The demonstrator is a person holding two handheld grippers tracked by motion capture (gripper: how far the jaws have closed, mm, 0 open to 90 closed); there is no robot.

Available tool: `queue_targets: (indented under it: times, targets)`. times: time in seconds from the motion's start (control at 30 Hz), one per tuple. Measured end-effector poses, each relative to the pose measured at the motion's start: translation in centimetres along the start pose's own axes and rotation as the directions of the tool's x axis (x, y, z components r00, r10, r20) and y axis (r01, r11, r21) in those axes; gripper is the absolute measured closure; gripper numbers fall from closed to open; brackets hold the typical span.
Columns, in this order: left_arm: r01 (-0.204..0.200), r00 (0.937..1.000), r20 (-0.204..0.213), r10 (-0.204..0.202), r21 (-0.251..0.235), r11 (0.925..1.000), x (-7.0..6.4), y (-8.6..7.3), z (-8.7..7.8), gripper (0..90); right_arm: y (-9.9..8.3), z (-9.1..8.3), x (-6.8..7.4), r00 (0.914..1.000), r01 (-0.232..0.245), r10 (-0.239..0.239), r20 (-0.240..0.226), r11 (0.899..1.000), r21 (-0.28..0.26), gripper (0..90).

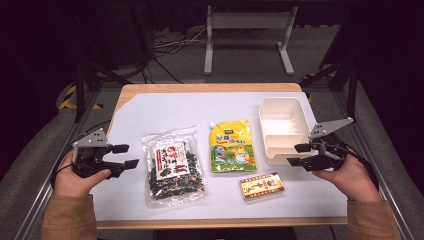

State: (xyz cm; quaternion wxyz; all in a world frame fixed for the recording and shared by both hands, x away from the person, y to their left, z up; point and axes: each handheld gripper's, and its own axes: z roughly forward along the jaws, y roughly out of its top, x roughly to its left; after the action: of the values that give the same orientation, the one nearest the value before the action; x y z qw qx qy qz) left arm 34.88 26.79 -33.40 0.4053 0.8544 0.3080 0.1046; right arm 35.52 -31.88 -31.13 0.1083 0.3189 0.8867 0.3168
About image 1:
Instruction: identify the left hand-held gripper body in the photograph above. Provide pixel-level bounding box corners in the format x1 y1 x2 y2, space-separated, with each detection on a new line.
70 128 127 180

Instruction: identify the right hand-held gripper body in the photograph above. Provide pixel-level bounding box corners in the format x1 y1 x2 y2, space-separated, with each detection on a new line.
301 116 355 173

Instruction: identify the white plastic container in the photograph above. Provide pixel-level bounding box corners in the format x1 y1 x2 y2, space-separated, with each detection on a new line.
258 96 319 167

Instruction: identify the clear bag of dried seaweed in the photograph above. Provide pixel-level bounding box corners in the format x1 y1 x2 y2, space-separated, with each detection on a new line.
141 125 208 209

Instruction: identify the yellow spouted pouch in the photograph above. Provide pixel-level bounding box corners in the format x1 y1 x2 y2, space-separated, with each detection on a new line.
208 119 258 174

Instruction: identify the person's left hand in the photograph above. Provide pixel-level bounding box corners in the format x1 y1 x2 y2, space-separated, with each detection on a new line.
53 151 112 198

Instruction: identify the person's right hand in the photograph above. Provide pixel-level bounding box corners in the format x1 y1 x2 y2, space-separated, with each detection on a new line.
311 153 383 203

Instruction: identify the small red and yellow box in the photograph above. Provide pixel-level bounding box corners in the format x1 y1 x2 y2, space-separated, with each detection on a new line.
239 171 285 203

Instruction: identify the yellow and black hazard tape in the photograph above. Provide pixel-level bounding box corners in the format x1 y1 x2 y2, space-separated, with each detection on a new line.
58 84 104 111

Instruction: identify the black metal stand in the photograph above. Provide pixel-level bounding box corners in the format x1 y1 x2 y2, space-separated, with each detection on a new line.
71 59 134 123
299 59 359 118

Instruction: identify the white table mat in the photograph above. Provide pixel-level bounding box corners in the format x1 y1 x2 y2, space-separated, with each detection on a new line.
89 91 349 222

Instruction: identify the grey metal stand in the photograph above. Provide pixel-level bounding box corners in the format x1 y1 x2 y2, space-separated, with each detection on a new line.
203 4 299 76

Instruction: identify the black floor cable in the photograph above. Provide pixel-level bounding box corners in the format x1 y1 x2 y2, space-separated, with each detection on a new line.
74 119 112 141

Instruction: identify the left hand-held gripper cable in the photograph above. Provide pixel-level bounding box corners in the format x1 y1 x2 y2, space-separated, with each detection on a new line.
49 149 76 188

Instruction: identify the aluminium rail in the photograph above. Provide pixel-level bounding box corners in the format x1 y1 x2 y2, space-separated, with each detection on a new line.
13 89 101 240
333 89 418 240

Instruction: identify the bundle of floor cables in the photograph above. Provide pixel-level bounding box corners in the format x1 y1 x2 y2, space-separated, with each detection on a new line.
146 26 209 84

